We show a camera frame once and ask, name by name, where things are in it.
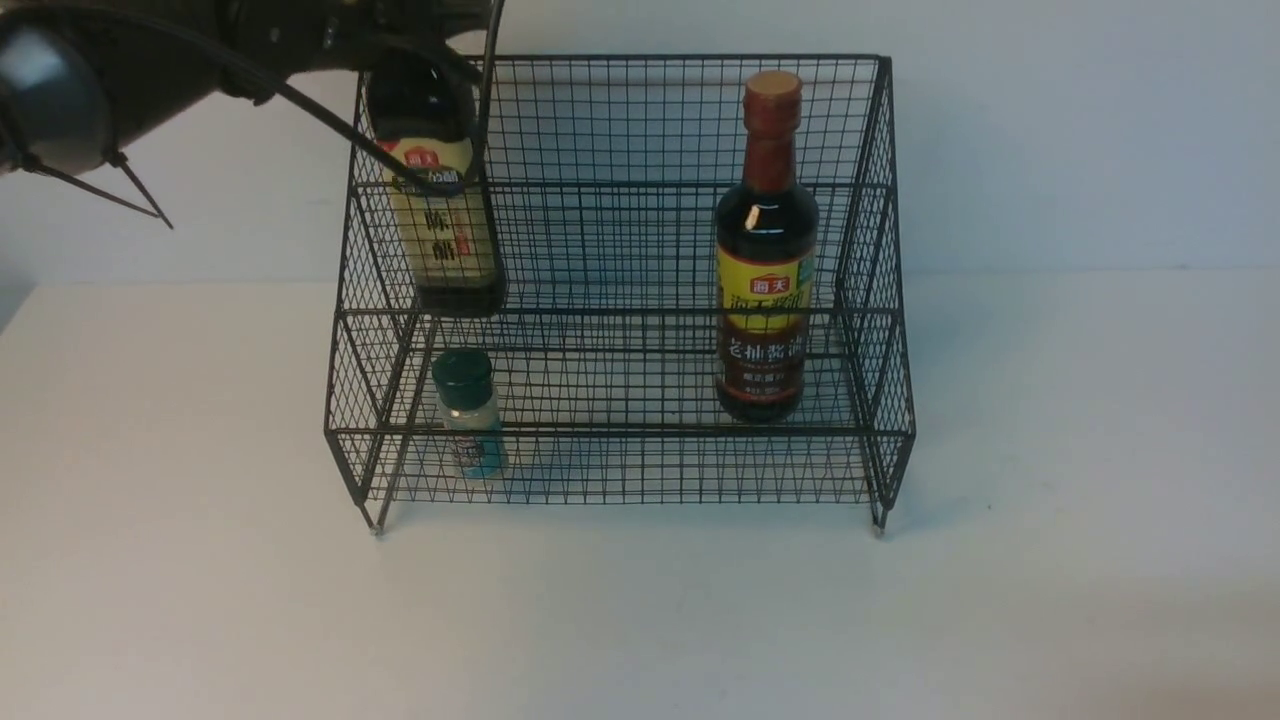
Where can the black wire mesh rack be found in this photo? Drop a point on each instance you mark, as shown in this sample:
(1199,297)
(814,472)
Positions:
(603,173)

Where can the small green-capped spice jar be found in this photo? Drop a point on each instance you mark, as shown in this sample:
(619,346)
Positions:
(464,383)

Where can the dark soy sauce bottle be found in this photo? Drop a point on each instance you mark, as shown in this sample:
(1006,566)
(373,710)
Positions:
(766,238)

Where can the vinegar bottle with gold cap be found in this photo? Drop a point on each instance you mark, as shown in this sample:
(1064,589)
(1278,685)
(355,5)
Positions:
(426,120)

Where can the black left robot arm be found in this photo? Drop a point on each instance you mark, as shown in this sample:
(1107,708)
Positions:
(82,80)

